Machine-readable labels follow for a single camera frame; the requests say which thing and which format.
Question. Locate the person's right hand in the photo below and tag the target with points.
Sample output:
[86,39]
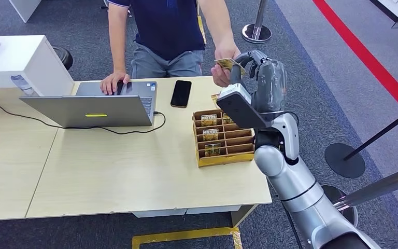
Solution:
[113,80]

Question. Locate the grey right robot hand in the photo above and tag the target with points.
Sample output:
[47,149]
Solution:
[271,86]

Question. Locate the person's left hand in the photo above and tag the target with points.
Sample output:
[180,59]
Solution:
[226,50]

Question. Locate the gold hotel card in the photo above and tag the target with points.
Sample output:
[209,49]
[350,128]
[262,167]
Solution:
[212,150]
[208,120]
[210,134]
[227,119]
[226,63]

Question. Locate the person's left forearm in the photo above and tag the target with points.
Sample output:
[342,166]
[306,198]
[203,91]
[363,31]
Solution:
[216,20]

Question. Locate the person's right forearm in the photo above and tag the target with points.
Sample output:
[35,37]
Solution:
[118,44]

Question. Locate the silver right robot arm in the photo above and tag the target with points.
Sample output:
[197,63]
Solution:
[288,178]

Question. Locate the person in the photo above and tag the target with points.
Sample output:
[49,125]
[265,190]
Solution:
[168,27]

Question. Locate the wooden card holder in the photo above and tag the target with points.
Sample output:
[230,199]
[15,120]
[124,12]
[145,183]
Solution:
[240,159]

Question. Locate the grey laptop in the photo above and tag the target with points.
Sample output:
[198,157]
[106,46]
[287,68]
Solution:
[89,110]

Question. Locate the black round stool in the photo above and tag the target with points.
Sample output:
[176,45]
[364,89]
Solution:
[65,58]

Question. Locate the black smartphone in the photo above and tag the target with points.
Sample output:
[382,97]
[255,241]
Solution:
[181,93]

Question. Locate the white cabinet box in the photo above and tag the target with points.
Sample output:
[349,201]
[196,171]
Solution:
[24,65]

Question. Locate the red floor tape strip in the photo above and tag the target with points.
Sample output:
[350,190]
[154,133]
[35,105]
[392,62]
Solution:
[357,48]

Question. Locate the white cabinet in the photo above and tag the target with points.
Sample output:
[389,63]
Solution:
[24,8]

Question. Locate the chrome stanchion post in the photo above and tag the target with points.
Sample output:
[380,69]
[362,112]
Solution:
[374,190]
[256,34]

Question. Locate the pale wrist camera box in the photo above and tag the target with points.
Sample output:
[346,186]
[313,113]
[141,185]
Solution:
[242,108]

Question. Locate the black stanchion post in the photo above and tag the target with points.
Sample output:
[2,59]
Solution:
[343,161]

